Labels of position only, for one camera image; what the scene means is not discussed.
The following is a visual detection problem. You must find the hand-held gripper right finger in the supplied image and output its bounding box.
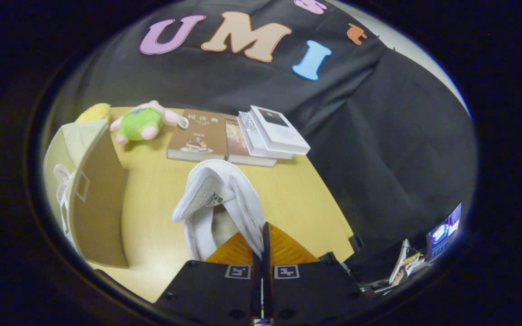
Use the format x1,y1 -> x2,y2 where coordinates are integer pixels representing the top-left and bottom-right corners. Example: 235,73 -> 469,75
262,222 -> 362,326

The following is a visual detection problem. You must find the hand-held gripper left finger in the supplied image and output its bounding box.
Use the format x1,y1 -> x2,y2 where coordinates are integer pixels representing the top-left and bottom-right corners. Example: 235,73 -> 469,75
153,233 -> 261,326

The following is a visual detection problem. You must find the white canvas shoe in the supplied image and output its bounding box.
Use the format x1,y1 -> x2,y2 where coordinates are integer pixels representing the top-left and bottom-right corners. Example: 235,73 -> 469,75
171,159 -> 266,263

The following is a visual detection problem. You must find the brown fabric storage box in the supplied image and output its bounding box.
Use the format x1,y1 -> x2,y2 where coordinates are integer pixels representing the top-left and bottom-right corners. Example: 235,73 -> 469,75
43,120 -> 130,268

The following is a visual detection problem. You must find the pile of desk items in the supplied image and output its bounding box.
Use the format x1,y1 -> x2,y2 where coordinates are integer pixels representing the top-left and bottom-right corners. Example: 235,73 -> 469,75
361,239 -> 426,296

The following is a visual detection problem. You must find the computer screen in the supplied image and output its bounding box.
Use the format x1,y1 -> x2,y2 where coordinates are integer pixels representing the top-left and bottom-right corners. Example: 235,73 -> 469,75
426,203 -> 464,263

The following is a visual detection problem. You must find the dark brown book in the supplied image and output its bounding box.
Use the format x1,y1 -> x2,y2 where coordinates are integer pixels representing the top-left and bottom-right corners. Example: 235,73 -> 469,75
224,114 -> 278,168

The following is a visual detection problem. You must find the brown book with cream title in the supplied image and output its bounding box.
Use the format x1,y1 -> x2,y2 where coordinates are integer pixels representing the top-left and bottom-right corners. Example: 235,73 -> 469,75
166,108 -> 228,163

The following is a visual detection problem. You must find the white book with dark photo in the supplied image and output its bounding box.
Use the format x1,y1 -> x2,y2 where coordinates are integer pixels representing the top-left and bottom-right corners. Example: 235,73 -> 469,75
249,105 -> 311,156

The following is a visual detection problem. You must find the black backdrop cloth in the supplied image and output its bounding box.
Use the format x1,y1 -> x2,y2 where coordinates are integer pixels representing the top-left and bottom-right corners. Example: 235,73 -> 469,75
53,0 -> 478,283

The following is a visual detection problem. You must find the green and pink plush toy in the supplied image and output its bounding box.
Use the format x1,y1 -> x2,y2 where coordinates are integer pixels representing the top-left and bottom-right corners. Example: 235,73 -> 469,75
109,100 -> 189,146

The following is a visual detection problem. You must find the yellow plush toy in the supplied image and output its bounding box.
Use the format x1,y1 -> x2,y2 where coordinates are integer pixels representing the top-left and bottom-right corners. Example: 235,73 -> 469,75
76,103 -> 112,124

